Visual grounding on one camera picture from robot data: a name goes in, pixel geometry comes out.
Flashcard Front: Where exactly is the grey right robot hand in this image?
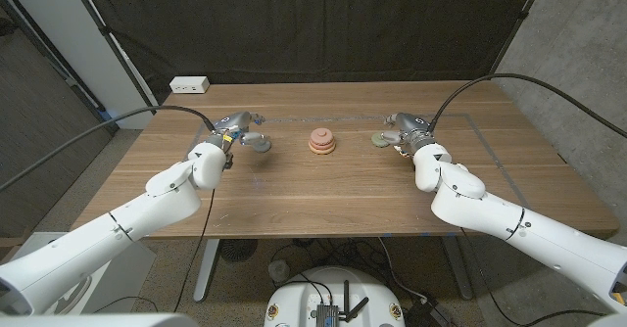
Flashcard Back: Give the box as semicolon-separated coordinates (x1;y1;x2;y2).
379;112;437;156

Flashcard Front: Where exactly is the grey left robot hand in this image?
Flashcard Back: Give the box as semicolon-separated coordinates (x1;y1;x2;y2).
208;111;273;155

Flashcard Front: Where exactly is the pink toy ring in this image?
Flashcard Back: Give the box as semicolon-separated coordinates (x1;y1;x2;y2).
309;127;335;147

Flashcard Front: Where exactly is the white power strip box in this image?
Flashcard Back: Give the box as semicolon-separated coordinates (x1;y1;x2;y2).
169;75;211;95

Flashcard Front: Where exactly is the small black floor fan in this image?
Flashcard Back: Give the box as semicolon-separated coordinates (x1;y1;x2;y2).
218;238;260;263

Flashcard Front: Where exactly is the black backdrop curtain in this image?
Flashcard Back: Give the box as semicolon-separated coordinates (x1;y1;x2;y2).
75;0;545;104

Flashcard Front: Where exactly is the black backdrop stand pole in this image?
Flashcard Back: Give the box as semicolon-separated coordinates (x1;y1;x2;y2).
66;0;161;113
487;0;550;81

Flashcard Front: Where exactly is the white table leg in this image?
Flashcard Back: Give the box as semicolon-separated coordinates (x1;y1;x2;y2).
193;238;221;303

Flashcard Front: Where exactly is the grey table leg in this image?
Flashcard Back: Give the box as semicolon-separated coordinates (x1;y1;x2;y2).
440;236;474;302

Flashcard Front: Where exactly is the grey round floor object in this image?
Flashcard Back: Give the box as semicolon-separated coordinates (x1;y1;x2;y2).
267;259;291;283

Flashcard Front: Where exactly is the white robot torso base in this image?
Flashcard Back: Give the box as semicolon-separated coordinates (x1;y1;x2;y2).
264;266;407;327

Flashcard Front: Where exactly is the white floor platform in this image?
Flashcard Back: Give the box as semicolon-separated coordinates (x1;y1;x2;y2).
48;238;158;314

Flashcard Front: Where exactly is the black power adapter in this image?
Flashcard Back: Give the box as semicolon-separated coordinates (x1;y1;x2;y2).
404;297;452;327

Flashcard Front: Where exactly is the grey antenna radio box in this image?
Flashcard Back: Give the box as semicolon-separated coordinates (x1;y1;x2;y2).
313;280;371;327

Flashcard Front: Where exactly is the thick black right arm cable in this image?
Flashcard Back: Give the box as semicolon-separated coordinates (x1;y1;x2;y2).
426;72;627;140

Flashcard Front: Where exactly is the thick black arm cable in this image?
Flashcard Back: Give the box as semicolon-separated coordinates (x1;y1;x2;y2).
426;72;627;140
0;105;217;194

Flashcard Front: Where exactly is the thin black left wrist cable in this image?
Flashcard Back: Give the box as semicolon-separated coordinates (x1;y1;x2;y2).
92;188;217;314

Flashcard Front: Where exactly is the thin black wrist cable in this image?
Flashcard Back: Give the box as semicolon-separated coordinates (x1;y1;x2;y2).
92;188;217;314
459;226;608;327

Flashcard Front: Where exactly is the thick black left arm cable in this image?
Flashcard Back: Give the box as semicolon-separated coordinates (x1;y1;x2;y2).
0;105;217;194

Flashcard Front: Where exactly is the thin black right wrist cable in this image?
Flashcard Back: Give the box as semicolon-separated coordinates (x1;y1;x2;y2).
459;226;608;327

